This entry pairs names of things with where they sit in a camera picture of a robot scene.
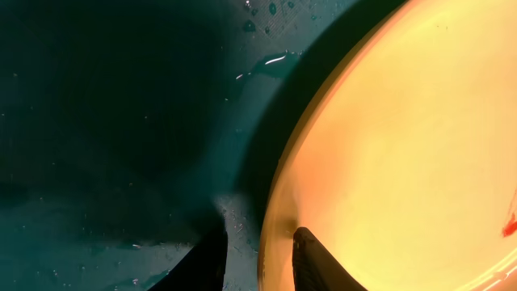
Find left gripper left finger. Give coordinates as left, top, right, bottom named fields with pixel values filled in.
left=149, top=222, right=228, bottom=291

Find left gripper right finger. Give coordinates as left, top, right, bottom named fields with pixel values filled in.
left=292, top=227, right=366, bottom=291

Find yellow-green plate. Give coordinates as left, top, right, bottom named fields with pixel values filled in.
left=257, top=0, right=516, bottom=290

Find teal plastic tray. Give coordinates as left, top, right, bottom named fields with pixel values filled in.
left=1, top=0, right=399, bottom=290

